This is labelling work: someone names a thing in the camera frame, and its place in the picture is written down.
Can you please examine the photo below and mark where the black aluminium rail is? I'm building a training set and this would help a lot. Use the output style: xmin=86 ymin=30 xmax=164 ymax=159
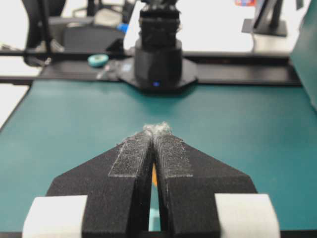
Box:
xmin=40 ymin=56 xmax=302 ymax=87

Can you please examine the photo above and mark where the black office chair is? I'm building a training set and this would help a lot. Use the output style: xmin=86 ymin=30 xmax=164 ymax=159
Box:
xmin=22 ymin=0 xmax=124 ymax=55

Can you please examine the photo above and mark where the teal side panel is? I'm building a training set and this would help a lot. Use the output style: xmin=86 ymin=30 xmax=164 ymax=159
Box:
xmin=291 ymin=0 xmax=317 ymax=109

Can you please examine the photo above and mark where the orange block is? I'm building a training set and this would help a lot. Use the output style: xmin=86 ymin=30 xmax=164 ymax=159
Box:
xmin=152 ymin=164 xmax=158 ymax=187

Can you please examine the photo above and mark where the teal tape roll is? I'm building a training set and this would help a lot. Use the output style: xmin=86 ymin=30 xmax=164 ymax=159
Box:
xmin=88 ymin=54 xmax=109 ymax=67

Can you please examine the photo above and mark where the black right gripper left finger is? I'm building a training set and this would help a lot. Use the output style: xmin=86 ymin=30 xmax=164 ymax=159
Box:
xmin=22 ymin=129 xmax=155 ymax=238

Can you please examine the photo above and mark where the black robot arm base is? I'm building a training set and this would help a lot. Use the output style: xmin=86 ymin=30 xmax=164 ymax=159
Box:
xmin=117 ymin=0 xmax=197 ymax=93

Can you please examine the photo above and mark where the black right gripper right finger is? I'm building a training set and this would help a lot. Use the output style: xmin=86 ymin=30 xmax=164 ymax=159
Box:
xmin=151 ymin=128 xmax=281 ymax=238

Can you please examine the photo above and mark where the black monitor stand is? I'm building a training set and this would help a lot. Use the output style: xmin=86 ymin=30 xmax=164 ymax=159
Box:
xmin=241 ymin=0 xmax=287 ymax=37

